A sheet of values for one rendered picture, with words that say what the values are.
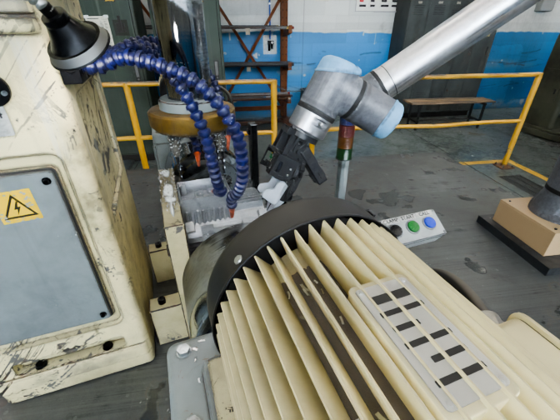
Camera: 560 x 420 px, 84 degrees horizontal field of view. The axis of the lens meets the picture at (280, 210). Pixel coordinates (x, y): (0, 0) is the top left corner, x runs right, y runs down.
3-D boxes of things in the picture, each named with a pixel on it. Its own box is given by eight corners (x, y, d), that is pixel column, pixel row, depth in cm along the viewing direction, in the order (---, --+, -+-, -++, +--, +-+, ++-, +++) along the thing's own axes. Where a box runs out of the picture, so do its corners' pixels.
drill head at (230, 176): (178, 241, 95) (162, 165, 82) (169, 185, 128) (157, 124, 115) (257, 225, 103) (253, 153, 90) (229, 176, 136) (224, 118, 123)
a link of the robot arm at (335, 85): (372, 72, 64) (331, 46, 61) (340, 128, 67) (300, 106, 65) (357, 73, 72) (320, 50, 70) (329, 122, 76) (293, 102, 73)
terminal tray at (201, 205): (184, 227, 73) (179, 201, 70) (181, 207, 82) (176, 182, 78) (234, 218, 77) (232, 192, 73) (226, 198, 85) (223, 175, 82)
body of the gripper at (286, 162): (257, 165, 76) (281, 119, 72) (286, 177, 80) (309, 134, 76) (267, 177, 69) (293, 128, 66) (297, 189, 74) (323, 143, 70)
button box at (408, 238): (379, 256, 75) (390, 247, 71) (367, 229, 78) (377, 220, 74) (435, 241, 81) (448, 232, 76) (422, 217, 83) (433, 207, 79)
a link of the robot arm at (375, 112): (396, 99, 77) (355, 73, 73) (415, 110, 67) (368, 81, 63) (372, 132, 81) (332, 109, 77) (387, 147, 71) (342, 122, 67)
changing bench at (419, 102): (474, 123, 543) (482, 96, 521) (486, 128, 515) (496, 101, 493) (397, 125, 529) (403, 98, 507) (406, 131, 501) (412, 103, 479)
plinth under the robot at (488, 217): (545, 276, 99) (549, 268, 97) (476, 221, 126) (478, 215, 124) (630, 266, 103) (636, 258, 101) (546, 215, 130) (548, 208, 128)
